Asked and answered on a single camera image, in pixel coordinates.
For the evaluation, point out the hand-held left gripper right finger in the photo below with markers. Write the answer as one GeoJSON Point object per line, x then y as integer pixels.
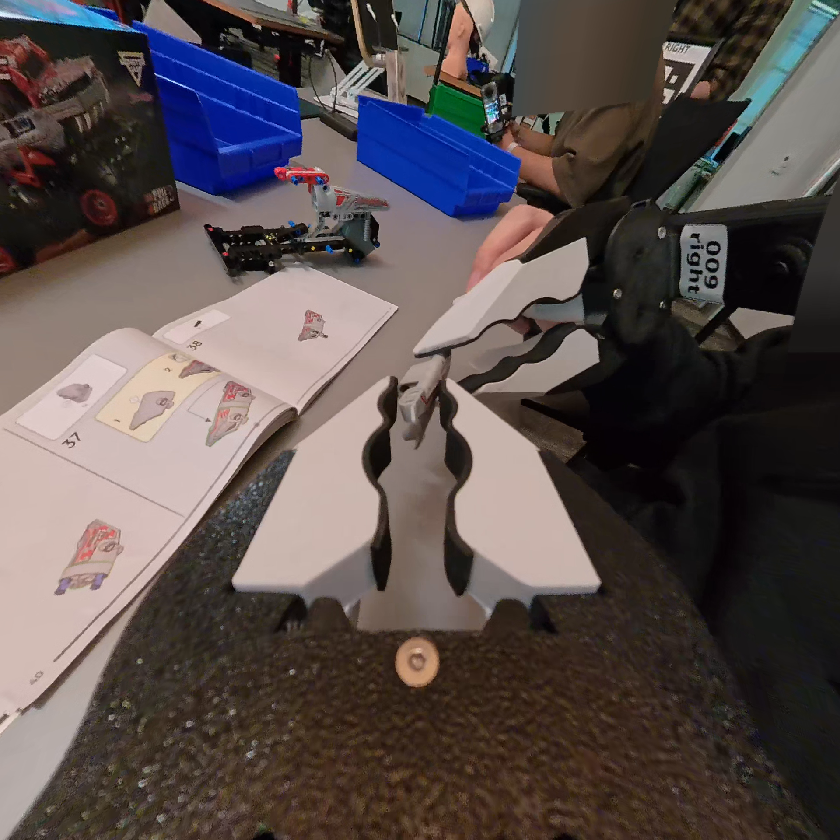
{"type": "Point", "coordinates": [525, 525]}

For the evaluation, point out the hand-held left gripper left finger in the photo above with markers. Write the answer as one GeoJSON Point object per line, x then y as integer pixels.
{"type": "Point", "coordinates": [308, 518]}

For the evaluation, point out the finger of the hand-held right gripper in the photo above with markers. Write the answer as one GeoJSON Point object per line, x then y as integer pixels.
{"type": "Point", "coordinates": [505, 295]}
{"type": "Point", "coordinates": [558, 312]}

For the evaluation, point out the grey toy panel red sticker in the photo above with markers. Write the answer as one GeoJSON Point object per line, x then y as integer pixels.
{"type": "Point", "coordinates": [417, 407]}

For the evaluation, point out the blue plastic bin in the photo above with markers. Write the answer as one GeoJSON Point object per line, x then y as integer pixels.
{"type": "Point", "coordinates": [223, 131]}
{"type": "Point", "coordinates": [426, 157]}

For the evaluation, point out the toy instruction booklet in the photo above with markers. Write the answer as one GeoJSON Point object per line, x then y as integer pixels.
{"type": "Point", "coordinates": [131, 472]}

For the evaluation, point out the partly built toy truck chassis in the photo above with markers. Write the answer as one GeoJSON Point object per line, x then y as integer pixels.
{"type": "Point", "coordinates": [328, 223]}

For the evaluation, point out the green plastic bin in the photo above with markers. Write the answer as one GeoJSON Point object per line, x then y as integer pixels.
{"type": "Point", "coordinates": [453, 105]}

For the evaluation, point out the black white printed tag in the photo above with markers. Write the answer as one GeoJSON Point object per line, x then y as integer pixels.
{"type": "Point", "coordinates": [689, 72]}

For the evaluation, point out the person's dark clothing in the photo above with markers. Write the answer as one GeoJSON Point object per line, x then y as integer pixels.
{"type": "Point", "coordinates": [754, 525]}

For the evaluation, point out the wooden stand with black panel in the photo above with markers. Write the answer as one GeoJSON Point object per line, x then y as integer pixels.
{"type": "Point", "coordinates": [377, 33]}

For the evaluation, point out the dark wooden table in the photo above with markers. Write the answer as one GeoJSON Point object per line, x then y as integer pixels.
{"type": "Point", "coordinates": [275, 19]}

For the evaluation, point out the black toy set box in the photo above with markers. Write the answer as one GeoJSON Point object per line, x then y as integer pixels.
{"type": "Point", "coordinates": [65, 131]}

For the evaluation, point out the black handheld camera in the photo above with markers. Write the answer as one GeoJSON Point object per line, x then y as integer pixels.
{"type": "Point", "coordinates": [495, 111]}

